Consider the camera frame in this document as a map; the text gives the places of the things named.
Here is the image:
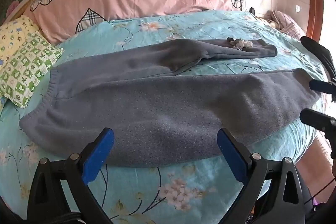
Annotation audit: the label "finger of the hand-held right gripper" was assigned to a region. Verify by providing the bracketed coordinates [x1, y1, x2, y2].
[300, 108, 336, 140]
[309, 78, 336, 103]

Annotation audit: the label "grey-blue fleece pants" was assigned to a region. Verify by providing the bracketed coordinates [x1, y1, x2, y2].
[19, 39, 322, 168]

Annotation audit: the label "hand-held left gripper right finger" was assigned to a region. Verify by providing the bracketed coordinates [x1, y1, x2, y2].
[217, 128, 306, 224]

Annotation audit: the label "teal floral bed sheet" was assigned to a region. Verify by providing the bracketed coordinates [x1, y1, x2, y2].
[0, 9, 327, 224]

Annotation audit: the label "pink striped cloth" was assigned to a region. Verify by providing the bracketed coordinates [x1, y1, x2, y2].
[266, 11, 306, 42]

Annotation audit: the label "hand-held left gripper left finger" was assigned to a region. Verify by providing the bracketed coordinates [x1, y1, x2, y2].
[27, 127, 115, 224]

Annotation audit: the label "small yellow green patterned pillow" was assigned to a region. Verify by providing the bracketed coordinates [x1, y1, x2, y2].
[0, 15, 65, 109]

